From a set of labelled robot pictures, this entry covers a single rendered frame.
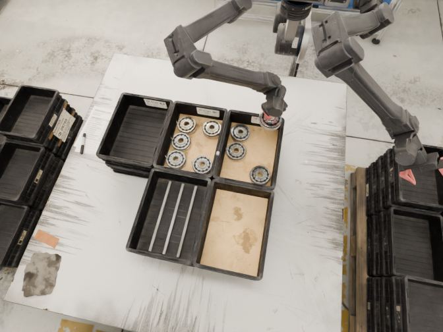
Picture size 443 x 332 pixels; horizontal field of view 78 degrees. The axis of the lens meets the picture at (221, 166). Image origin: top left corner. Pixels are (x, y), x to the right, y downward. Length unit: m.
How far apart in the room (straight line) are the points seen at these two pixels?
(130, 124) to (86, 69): 1.68
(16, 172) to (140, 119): 1.10
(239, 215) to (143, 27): 2.59
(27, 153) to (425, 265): 2.74
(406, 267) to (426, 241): 0.22
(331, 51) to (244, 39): 2.38
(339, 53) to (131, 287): 1.32
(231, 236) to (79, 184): 0.92
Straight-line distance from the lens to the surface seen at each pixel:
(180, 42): 0.86
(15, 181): 2.41
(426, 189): 2.14
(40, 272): 1.73
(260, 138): 1.52
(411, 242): 2.11
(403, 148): 1.06
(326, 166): 1.67
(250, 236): 1.34
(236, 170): 1.43
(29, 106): 2.52
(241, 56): 3.02
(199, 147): 1.49
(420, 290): 1.96
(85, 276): 1.62
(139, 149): 1.56
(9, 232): 2.44
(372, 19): 1.14
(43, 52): 3.65
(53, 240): 1.73
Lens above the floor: 2.16
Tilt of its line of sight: 67 degrees down
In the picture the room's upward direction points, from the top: 4 degrees counter-clockwise
